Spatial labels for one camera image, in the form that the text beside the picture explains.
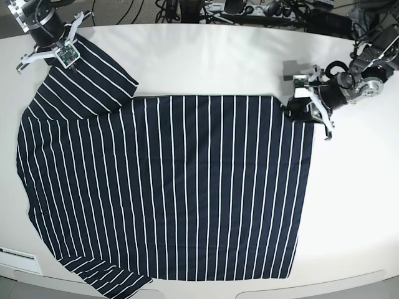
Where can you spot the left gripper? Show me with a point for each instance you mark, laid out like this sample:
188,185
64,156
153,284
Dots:
306,105

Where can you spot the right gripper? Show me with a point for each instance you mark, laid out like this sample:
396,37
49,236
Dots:
48,43

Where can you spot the navy white striped T-shirt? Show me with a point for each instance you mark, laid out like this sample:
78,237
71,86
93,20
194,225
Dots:
123,190

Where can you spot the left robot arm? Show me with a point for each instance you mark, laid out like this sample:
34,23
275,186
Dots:
365,75

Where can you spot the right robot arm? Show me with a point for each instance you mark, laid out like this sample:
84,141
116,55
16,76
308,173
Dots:
25,13

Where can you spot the black box on floor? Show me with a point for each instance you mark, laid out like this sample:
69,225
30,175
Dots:
329,24

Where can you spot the grey power strip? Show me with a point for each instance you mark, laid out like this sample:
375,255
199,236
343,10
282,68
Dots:
249,13

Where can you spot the white label plate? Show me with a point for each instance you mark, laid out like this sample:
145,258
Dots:
20,261

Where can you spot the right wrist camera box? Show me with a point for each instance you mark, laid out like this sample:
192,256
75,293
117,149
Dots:
67,55

